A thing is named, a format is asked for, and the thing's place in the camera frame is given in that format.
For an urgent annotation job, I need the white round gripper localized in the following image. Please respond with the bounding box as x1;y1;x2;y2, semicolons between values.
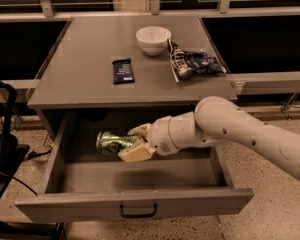
119;116;179;162

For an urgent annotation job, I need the green soda can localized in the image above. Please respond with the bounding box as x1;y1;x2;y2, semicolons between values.
96;131;139;155

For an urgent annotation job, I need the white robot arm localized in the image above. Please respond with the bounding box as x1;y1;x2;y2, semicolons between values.
119;96;300;181

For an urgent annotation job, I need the grey open top drawer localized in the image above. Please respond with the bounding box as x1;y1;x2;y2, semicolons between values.
16;111;254;223

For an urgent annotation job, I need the dark blue snack bar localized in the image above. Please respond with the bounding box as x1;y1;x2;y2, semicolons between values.
112;58;134;85

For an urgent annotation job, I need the grey cabinet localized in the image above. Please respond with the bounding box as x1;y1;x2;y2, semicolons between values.
28;16;236;135

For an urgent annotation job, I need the blue crumpled chip bag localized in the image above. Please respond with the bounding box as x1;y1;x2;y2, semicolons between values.
167;39;226;82

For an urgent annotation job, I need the white ceramic bowl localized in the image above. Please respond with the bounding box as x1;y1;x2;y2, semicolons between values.
136;26;171;56

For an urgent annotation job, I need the metal window railing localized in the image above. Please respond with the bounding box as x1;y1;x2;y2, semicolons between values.
0;0;300;23

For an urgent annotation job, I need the black drawer handle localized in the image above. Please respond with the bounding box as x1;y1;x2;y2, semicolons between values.
119;203;158;219

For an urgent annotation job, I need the black floor cable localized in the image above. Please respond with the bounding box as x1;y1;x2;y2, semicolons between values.
0;148;53;197

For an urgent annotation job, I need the black chair frame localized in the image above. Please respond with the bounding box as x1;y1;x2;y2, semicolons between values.
0;80;66;240

